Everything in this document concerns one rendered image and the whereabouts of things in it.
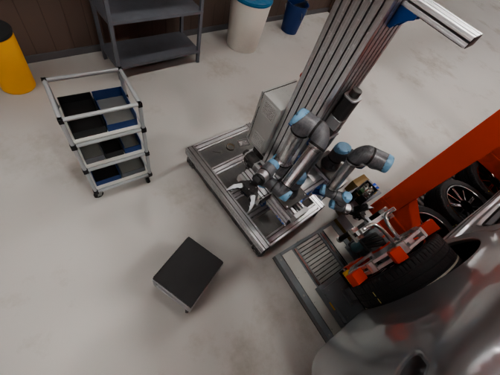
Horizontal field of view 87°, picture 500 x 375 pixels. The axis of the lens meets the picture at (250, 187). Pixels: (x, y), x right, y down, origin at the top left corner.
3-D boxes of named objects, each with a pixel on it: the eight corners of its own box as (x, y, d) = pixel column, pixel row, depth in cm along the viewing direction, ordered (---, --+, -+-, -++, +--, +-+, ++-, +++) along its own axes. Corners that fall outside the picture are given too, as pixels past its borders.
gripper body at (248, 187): (248, 201, 139) (260, 187, 146) (253, 195, 132) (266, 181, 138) (237, 191, 140) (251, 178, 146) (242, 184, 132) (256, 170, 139)
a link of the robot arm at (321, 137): (339, 133, 146) (286, 201, 159) (323, 122, 148) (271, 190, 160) (340, 131, 135) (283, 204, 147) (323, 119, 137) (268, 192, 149)
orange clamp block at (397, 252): (394, 263, 154) (399, 264, 145) (385, 251, 156) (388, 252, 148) (405, 257, 153) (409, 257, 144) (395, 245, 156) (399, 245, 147)
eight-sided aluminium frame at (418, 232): (341, 286, 189) (393, 265, 144) (335, 277, 191) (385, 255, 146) (385, 251, 214) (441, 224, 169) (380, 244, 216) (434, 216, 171)
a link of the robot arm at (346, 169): (357, 146, 152) (317, 197, 187) (374, 153, 152) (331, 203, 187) (357, 135, 160) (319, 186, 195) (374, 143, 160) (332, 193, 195)
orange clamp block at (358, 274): (361, 280, 169) (353, 287, 165) (353, 269, 172) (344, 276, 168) (368, 277, 163) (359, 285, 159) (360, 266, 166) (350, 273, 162)
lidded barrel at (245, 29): (245, 30, 447) (256, -19, 387) (267, 51, 429) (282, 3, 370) (216, 36, 417) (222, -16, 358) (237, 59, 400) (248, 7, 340)
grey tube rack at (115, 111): (97, 202, 237) (54, 123, 154) (82, 167, 251) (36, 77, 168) (155, 182, 261) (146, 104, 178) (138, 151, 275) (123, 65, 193)
